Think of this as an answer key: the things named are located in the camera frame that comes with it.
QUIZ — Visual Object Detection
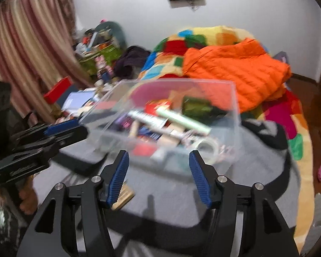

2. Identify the beige cosmetic tube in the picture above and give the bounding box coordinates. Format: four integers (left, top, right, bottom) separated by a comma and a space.
129, 120, 140, 138

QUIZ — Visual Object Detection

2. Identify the blue notebook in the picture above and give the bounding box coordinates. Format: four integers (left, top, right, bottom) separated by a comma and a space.
61, 91, 95, 111

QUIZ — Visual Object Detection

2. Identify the grey green neck pillow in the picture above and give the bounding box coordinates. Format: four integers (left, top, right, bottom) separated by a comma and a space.
95, 21, 127, 50

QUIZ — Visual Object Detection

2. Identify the green storage basket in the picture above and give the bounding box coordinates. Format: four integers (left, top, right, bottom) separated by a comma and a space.
79, 45, 122, 76

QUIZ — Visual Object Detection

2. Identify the red envelope packet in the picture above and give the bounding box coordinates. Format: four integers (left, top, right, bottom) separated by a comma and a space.
132, 142, 157, 157

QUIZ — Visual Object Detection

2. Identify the colourful patchwork quilt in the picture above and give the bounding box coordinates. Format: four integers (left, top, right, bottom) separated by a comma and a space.
139, 25, 315, 250

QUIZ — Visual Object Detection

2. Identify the orange down jacket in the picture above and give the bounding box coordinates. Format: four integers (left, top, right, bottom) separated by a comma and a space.
182, 38, 292, 113

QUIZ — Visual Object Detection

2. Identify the striped curtain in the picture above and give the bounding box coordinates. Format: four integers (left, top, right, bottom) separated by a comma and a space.
0, 0, 93, 123

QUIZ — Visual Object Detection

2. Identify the pale green tube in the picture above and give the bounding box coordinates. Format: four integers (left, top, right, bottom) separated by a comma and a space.
156, 107, 212, 136

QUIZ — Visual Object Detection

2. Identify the cork stamp block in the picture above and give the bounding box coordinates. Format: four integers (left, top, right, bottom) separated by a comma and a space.
112, 182, 135, 211

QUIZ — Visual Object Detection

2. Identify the white tape roll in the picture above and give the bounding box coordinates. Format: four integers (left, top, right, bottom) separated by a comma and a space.
192, 137, 220, 165

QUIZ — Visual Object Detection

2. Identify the red box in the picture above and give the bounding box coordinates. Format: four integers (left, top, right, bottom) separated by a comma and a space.
43, 77, 72, 105

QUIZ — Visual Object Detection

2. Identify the clear plastic storage box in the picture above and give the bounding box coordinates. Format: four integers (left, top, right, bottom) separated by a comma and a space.
82, 79, 240, 174

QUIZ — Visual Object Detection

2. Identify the grey black blanket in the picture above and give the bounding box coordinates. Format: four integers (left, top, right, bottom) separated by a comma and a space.
18, 119, 300, 256

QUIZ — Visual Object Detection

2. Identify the green glass bottle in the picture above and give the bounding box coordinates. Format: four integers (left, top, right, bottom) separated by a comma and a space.
181, 96, 228, 124

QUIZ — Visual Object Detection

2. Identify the blue card box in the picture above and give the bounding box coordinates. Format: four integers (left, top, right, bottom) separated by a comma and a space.
137, 127, 161, 142

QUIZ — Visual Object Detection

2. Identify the left hand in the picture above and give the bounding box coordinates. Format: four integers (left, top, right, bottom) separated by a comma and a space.
19, 176, 38, 215

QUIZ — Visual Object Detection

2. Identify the dark clothes pile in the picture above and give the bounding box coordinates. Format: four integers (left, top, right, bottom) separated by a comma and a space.
113, 46, 151, 79

